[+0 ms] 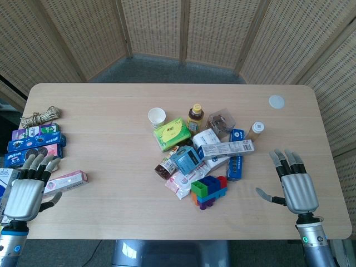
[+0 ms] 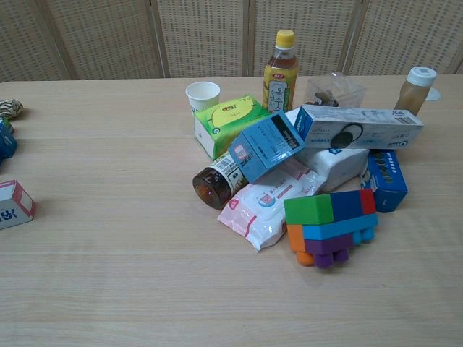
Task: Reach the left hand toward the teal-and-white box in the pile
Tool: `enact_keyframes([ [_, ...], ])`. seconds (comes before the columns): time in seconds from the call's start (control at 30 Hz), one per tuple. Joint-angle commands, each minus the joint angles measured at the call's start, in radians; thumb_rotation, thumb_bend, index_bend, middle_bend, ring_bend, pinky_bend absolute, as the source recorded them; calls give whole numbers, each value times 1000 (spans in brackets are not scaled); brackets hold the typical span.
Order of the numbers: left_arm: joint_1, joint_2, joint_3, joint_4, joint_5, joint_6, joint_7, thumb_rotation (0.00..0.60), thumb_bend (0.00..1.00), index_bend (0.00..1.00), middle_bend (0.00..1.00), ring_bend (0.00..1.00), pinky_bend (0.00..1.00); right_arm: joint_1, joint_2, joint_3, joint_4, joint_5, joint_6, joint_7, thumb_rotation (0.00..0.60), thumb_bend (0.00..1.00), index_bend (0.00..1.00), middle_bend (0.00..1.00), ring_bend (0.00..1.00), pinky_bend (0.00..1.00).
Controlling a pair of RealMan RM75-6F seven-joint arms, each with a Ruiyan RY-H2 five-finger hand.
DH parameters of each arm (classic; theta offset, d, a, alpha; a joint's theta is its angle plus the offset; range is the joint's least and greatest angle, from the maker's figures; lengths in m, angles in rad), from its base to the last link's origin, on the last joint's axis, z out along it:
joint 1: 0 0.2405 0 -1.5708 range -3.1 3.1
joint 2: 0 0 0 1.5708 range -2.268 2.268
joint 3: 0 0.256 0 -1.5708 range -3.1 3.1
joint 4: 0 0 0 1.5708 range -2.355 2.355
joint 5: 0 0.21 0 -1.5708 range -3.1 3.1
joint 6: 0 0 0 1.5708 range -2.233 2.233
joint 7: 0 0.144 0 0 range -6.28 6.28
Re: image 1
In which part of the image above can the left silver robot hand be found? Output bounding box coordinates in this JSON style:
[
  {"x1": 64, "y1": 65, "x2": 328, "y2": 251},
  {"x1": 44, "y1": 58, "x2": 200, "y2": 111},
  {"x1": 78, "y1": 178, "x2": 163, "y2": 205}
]
[{"x1": 3, "y1": 154, "x2": 63, "y2": 222}]

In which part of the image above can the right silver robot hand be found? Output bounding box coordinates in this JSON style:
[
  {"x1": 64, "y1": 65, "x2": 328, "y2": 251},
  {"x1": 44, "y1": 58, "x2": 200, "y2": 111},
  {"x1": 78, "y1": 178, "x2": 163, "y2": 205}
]
[{"x1": 255, "y1": 149, "x2": 319, "y2": 215}]

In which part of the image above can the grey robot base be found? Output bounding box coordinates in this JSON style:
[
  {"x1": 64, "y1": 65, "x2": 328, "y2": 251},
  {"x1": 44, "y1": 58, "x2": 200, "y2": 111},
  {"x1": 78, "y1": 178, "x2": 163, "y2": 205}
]
[{"x1": 111, "y1": 239, "x2": 231, "y2": 267}]

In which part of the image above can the blue pink cookie box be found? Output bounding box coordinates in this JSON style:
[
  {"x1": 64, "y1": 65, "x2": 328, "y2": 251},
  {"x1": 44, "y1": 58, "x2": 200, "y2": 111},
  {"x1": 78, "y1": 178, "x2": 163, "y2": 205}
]
[{"x1": 3, "y1": 143, "x2": 63, "y2": 169}]

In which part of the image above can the pink white toothpaste box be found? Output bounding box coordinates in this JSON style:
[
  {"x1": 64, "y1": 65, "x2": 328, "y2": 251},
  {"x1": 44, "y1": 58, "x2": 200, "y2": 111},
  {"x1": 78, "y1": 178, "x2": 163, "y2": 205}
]
[{"x1": 42, "y1": 170, "x2": 89, "y2": 195}]

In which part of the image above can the purple green cookie box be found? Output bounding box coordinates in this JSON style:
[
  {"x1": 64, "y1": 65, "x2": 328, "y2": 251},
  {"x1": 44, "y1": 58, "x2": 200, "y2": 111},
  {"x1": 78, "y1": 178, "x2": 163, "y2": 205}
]
[{"x1": 11, "y1": 123, "x2": 61, "y2": 141}]

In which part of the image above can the long blue cookie box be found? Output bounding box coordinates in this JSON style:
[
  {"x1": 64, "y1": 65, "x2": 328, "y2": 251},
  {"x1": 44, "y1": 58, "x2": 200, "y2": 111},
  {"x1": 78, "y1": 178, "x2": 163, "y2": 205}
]
[{"x1": 226, "y1": 128, "x2": 245, "y2": 182}]

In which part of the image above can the white long printed box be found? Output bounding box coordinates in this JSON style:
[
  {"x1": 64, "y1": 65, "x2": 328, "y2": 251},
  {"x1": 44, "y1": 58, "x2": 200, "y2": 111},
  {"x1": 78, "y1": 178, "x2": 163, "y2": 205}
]
[{"x1": 200, "y1": 139, "x2": 255, "y2": 161}]

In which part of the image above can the clear plastic cube box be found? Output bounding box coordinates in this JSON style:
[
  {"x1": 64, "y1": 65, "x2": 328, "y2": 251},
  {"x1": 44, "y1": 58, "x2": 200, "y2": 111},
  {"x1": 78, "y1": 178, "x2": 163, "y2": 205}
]
[{"x1": 206, "y1": 108, "x2": 237, "y2": 139}]

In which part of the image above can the small blue cube box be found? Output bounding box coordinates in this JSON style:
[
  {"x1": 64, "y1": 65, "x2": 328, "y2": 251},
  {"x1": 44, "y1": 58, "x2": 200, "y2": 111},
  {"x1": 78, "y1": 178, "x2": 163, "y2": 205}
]
[{"x1": 170, "y1": 145, "x2": 203, "y2": 176}]

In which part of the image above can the white blue carton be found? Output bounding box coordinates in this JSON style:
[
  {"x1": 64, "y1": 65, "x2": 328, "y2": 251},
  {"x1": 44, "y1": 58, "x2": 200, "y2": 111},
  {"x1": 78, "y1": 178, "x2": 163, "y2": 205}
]
[{"x1": 0, "y1": 167, "x2": 21, "y2": 223}]

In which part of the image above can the white blue printed bag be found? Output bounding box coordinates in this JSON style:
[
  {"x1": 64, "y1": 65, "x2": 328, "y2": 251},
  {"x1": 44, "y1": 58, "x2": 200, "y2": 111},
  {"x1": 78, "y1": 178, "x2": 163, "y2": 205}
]
[{"x1": 202, "y1": 155, "x2": 231, "y2": 172}]

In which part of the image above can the colourful building block stack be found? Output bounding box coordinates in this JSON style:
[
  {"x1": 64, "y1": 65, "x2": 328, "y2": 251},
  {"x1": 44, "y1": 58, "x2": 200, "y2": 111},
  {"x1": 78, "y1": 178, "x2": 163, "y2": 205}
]
[{"x1": 190, "y1": 175, "x2": 229, "y2": 211}]

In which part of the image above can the white round table cap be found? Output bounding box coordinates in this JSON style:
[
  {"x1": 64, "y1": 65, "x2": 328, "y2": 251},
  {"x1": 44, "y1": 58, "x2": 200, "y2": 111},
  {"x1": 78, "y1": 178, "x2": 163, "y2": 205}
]
[{"x1": 268, "y1": 95, "x2": 286, "y2": 110}]

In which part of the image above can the white rolled package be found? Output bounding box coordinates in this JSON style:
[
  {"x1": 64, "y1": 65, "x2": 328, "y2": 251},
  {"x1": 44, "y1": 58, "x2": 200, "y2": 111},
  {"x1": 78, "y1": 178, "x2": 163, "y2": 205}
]
[{"x1": 192, "y1": 128, "x2": 222, "y2": 151}]

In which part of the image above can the pink white pouch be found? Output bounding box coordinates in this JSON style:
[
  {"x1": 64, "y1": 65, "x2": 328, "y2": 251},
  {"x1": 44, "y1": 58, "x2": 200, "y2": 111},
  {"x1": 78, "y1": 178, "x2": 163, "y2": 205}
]
[{"x1": 165, "y1": 164, "x2": 210, "y2": 201}]

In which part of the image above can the honey bottle yellow cap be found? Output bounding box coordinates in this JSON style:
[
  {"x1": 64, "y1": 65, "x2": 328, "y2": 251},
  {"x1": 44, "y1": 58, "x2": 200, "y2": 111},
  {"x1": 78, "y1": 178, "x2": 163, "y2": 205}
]
[{"x1": 186, "y1": 103, "x2": 205, "y2": 136}]

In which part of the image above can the brown snack jar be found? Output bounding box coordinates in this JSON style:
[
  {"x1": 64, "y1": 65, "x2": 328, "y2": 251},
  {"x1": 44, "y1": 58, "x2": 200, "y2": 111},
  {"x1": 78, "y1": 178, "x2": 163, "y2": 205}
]
[{"x1": 154, "y1": 156, "x2": 179, "y2": 179}]

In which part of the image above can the green tissue pack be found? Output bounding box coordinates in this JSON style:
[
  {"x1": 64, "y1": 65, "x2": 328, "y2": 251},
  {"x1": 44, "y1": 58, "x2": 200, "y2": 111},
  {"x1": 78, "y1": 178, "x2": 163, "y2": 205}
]
[{"x1": 153, "y1": 117, "x2": 192, "y2": 152}]

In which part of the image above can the white paper cup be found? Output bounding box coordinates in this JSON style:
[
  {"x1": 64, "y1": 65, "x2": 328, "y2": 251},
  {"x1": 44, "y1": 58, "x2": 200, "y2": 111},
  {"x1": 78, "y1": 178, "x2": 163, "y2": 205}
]
[{"x1": 147, "y1": 107, "x2": 166, "y2": 130}]

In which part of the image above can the bamboo folding screen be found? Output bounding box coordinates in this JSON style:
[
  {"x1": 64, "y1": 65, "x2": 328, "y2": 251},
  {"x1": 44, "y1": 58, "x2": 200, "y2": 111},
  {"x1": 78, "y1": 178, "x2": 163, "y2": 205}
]
[{"x1": 0, "y1": 0, "x2": 356, "y2": 223}]

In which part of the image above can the coil of jute rope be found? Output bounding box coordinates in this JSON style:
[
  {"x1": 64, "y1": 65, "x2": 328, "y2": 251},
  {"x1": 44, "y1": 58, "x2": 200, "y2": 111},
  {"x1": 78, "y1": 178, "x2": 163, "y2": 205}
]
[{"x1": 20, "y1": 106, "x2": 62, "y2": 129}]

